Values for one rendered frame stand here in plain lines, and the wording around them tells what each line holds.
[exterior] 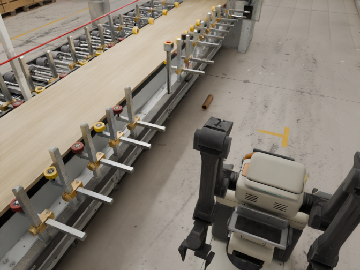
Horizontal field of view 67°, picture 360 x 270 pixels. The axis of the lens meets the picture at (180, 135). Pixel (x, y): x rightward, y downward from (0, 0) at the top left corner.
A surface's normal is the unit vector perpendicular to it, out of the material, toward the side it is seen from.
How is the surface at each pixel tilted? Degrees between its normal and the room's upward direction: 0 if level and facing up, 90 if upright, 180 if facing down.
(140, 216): 0
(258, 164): 42
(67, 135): 0
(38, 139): 0
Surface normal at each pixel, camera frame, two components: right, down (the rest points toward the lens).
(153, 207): 0.00, -0.78
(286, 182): -0.25, -0.18
